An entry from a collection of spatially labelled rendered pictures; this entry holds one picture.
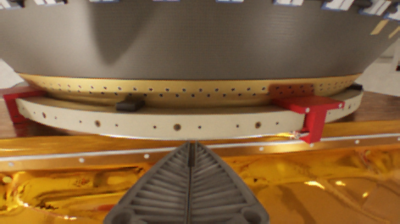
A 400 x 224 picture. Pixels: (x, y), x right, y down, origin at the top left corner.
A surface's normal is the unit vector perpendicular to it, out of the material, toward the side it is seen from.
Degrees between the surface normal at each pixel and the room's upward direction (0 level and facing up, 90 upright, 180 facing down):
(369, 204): 87
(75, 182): 127
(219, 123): 90
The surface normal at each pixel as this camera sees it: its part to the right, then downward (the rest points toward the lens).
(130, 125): -0.11, 0.25
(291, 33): 0.18, 0.68
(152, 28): -0.04, 0.68
